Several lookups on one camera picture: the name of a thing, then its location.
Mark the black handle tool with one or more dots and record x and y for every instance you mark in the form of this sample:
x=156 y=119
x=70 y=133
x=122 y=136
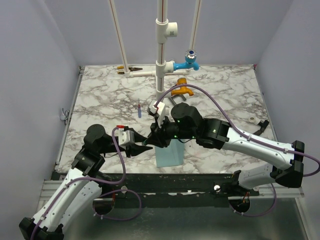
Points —
x=263 y=125

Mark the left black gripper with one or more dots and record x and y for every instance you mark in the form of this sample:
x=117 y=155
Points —
x=135 y=149

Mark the black metal base rail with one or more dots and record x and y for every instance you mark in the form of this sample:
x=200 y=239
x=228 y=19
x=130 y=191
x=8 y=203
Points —
x=178 y=191

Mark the grey metal rod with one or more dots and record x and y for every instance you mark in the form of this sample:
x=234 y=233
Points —
x=176 y=99

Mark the orange handled pliers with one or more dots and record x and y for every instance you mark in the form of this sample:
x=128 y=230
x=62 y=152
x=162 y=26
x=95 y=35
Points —
x=121 y=69

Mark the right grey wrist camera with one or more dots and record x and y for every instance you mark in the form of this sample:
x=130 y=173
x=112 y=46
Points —
x=157 y=111

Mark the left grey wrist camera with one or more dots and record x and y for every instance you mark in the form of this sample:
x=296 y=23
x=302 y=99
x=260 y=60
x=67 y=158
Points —
x=126 y=138

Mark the blue plastic faucet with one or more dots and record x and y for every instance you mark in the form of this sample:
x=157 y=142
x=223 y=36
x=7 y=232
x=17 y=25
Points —
x=190 y=61

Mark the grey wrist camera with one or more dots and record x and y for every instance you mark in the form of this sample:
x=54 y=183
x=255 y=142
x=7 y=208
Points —
x=126 y=138
x=157 y=111

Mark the blue pen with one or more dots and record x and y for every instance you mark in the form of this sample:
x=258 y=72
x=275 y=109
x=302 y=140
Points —
x=139 y=111

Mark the white pvc pipe frame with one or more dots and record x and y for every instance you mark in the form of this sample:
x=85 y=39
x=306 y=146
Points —
x=165 y=29

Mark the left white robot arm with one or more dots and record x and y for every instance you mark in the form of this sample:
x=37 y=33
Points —
x=83 y=182

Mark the white tape roll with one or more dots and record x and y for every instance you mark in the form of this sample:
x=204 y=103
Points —
x=254 y=120

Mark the green white glue stick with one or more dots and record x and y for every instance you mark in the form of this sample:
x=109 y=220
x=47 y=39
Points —
x=144 y=143

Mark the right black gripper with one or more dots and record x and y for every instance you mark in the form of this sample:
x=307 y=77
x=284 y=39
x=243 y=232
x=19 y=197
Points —
x=156 y=136

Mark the orange plastic faucet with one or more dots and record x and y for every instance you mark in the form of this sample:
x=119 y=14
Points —
x=183 y=89

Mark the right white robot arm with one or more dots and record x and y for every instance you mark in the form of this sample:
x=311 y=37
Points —
x=283 y=161

